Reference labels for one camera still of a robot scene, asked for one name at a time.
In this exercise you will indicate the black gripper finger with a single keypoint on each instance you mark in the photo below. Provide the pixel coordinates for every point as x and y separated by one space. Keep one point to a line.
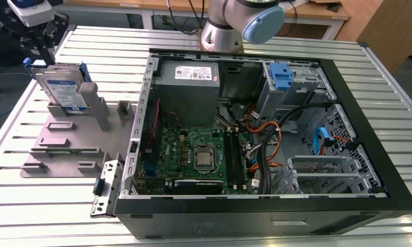
30 46
55 28

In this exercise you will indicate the hard disk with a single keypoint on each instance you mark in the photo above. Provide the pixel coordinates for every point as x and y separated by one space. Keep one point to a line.
62 87

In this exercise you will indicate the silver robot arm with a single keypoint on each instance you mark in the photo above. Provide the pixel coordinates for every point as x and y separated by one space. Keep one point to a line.
218 33

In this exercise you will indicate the silver disk bay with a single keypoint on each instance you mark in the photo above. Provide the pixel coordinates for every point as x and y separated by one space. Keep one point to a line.
329 175

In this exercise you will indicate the grey parts rack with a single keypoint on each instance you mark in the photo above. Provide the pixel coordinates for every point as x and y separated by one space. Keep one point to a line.
71 144

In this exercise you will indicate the green RAM stick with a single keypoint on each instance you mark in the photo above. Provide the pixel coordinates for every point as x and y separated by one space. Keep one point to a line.
62 152

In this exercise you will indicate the grey power supply unit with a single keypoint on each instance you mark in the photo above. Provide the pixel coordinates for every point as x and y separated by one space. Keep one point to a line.
188 97

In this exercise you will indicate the green motherboard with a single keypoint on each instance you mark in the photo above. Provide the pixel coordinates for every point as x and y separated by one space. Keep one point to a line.
174 154

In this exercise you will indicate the silver CPU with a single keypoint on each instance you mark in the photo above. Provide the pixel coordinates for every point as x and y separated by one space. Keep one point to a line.
202 159

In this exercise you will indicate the blue drive latch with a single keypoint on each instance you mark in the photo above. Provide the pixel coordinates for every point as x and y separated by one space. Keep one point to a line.
280 76

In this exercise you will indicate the CPU socket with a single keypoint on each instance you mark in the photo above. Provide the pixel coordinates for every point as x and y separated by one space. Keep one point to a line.
205 170

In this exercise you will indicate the black RAM slot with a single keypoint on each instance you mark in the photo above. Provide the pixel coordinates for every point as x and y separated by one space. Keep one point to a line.
229 159

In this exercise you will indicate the black graphics card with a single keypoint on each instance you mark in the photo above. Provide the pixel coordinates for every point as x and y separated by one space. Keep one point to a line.
198 185

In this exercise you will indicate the silver optical drive cage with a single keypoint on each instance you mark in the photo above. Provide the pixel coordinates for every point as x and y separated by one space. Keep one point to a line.
294 100

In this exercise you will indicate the wooden desk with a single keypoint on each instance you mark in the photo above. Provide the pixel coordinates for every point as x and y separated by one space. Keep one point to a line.
316 10

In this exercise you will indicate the black PC case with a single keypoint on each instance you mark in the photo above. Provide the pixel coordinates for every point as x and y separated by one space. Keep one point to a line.
226 216

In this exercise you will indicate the wooden cabinet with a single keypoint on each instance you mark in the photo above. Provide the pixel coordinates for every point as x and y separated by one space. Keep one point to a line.
390 25

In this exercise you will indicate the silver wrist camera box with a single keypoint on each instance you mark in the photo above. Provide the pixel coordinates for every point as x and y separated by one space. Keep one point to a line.
30 11

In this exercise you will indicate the white frame desk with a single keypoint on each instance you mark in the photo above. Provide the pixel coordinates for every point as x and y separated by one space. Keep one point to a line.
105 5

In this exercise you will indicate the silver slot bracket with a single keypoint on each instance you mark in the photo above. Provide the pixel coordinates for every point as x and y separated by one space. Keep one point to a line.
107 180

